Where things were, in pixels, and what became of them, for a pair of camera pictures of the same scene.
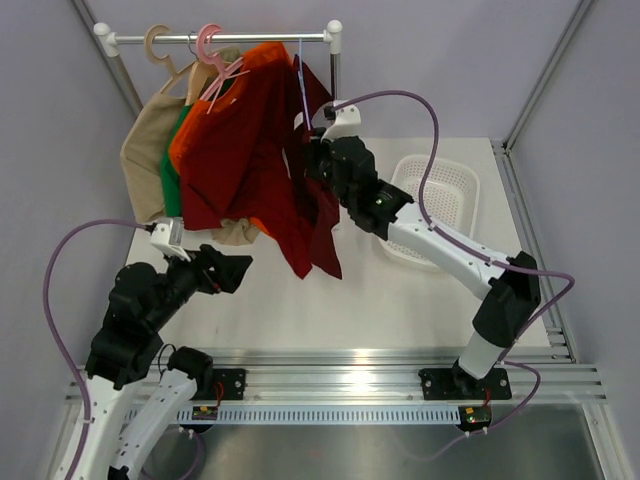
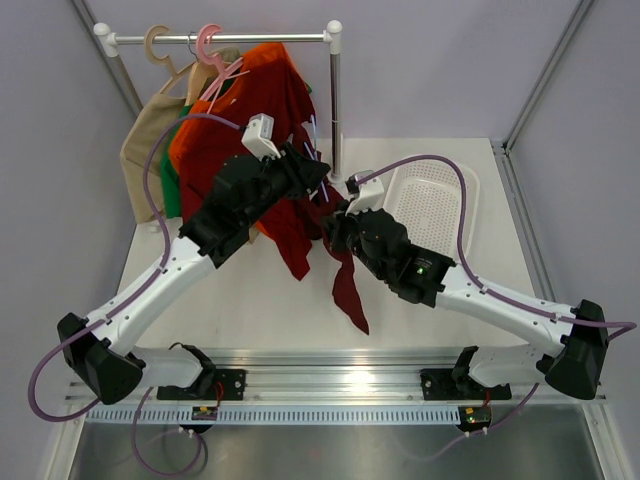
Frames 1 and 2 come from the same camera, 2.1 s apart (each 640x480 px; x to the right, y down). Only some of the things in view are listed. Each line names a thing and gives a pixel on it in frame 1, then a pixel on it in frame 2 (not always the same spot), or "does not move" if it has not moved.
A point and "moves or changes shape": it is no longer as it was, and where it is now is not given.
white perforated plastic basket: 450,190 does not move
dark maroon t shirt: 280,185 -> 343,289
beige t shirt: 146,142 does not move
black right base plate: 473,395 does not move
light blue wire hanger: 302,82 moves or changes shape
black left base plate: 228,384 does not move
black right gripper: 314,150 -> 337,226
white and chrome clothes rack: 333,35 does not move
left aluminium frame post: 113,63 does not move
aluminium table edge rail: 394,375 does not move
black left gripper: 228,269 -> 304,175
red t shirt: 243,174 -> 294,233
